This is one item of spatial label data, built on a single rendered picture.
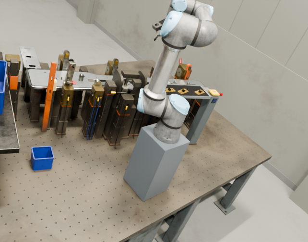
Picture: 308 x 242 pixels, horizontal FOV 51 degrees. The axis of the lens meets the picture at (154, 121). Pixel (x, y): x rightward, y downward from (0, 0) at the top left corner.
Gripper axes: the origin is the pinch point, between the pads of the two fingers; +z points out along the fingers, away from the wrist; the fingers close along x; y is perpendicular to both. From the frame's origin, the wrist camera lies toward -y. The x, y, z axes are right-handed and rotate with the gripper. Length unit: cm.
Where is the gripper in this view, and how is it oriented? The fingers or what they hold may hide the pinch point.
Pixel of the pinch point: (159, 46)
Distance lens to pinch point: 197.8
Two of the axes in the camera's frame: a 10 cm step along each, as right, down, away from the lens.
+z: -3.0, 7.8, 5.5
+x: -4.9, -6.2, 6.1
